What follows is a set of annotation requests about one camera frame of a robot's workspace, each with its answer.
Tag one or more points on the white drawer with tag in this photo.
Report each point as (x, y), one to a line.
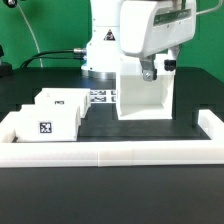
(37, 123)
(65, 96)

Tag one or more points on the black device at left edge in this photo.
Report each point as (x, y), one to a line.
(5, 68)

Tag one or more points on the white front drawer with tag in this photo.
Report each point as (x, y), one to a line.
(37, 123)

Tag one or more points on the white drawer cabinet box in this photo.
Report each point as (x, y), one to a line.
(137, 99)

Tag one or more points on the white fiducial marker sheet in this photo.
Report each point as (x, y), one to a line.
(103, 96)

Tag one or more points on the white U-shaped table fence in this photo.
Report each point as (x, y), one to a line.
(101, 154)

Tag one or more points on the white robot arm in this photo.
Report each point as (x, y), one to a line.
(103, 50)

